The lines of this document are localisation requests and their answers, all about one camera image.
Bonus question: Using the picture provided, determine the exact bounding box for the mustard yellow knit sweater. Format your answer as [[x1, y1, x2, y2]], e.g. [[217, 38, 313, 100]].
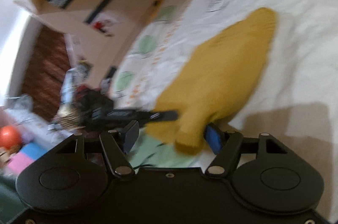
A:
[[145, 8, 277, 155]]

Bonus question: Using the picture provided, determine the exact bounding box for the white leaf-print duvet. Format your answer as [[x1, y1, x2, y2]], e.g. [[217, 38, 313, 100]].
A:
[[109, 0, 337, 221]]

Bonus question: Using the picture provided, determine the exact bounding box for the orange ball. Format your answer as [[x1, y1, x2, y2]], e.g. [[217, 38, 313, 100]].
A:
[[0, 125, 22, 149]]

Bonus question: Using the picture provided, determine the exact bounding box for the light wooden bed frame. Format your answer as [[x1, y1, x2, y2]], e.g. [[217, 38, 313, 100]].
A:
[[64, 0, 163, 88]]

